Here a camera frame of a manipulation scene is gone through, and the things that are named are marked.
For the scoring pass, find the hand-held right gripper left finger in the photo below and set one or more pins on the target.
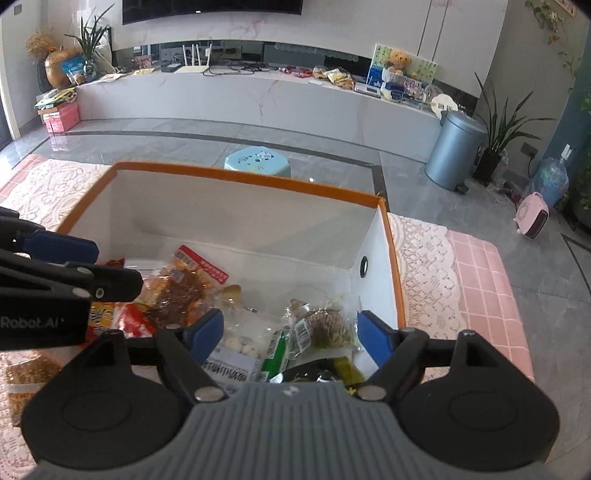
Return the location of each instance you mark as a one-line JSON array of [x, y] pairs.
[[207, 330]]

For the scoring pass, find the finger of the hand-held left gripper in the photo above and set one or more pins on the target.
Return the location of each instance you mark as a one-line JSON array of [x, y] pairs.
[[115, 284], [69, 249]]

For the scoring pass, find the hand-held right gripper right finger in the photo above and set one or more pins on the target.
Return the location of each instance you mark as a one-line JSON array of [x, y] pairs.
[[374, 337]]

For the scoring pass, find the clear packet white balls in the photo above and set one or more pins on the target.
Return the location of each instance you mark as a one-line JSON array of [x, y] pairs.
[[238, 348]]

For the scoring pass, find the red yellow snack packet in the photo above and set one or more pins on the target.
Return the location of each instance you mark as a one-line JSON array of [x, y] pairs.
[[134, 321]]

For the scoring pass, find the red label dried meat packet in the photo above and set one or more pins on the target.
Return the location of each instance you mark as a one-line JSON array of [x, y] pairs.
[[184, 286]]

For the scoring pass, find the clear packet brown snack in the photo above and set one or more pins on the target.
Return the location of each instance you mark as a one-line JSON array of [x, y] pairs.
[[323, 325]]

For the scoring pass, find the dark olive snack packet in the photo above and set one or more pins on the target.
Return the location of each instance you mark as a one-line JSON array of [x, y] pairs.
[[318, 371]]

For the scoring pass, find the green snack packet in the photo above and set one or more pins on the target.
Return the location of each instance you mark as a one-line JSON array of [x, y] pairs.
[[276, 353]]

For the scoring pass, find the white storage box orange rim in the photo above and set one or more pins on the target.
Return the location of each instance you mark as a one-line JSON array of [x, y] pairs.
[[258, 217]]

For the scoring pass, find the golden brown snack packet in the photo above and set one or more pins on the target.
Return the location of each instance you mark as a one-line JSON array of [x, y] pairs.
[[27, 378]]

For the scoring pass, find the pink cardboard box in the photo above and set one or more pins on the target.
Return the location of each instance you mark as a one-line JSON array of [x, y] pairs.
[[62, 117]]

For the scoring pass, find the stack of magazines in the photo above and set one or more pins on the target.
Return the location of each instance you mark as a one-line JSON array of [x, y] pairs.
[[55, 98]]

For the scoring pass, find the light blue plastic stool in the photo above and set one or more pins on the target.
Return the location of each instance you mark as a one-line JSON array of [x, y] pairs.
[[256, 162]]

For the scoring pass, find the blue snack bag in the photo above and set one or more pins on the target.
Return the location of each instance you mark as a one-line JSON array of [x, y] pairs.
[[74, 70]]

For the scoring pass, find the gold vase dried flowers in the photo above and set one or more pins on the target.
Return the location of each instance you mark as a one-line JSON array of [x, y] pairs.
[[55, 67]]

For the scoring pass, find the pink space heater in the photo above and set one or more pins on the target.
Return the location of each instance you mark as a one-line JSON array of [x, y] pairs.
[[532, 217]]

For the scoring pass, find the green plant glass vase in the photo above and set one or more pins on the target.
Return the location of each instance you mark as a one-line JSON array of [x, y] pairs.
[[90, 50]]

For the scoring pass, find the grey blue pedal bin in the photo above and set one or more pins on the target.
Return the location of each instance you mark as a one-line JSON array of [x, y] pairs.
[[455, 152]]

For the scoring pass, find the white router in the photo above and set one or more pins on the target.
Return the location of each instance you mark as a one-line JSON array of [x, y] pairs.
[[194, 69]]

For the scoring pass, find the potted plant black pot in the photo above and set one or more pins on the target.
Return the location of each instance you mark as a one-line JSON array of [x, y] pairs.
[[496, 138]]

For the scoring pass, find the blue water jug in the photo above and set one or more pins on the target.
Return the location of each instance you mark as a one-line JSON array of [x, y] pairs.
[[553, 177]]

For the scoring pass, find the white round sign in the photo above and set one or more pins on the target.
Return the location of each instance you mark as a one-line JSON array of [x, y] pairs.
[[443, 104]]

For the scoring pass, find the white marble tv console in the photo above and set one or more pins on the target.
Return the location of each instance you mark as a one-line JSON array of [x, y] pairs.
[[300, 101]]

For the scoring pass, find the blue printed box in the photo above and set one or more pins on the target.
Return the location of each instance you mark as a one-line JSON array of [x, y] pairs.
[[379, 79]]

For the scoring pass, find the pile of yellow snack bags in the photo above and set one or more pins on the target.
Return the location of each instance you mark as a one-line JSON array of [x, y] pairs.
[[337, 77]]

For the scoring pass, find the brown teddy bear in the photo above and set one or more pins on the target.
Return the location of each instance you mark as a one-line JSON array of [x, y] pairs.
[[398, 63]]

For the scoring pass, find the black television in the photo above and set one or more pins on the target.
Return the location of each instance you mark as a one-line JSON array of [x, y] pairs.
[[207, 11]]

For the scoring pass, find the green picture board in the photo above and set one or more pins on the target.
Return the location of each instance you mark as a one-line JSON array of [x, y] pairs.
[[422, 64]]

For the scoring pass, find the hanging vine plant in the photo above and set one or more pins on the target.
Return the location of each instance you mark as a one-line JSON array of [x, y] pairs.
[[554, 23]]

